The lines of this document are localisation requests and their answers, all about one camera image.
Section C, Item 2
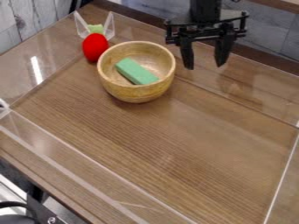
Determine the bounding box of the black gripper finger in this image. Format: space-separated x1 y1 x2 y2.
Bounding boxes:
213 29 236 67
180 36 193 70

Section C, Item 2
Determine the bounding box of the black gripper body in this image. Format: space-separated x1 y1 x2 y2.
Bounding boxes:
164 9 248 47

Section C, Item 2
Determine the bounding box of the light wooden bowl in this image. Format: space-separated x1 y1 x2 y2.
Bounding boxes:
97 41 176 103

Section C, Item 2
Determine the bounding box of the green rectangular block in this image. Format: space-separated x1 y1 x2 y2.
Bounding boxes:
114 58 158 85

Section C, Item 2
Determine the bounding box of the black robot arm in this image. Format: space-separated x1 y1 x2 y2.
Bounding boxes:
164 0 248 70

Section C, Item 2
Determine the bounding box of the red toy strawberry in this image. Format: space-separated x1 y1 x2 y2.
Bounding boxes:
81 24 108 63

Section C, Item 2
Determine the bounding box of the clear acrylic tray wall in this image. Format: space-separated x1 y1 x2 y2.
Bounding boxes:
0 17 299 224

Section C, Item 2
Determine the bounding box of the black metal table bracket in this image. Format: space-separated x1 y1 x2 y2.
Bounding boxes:
0 186 68 224

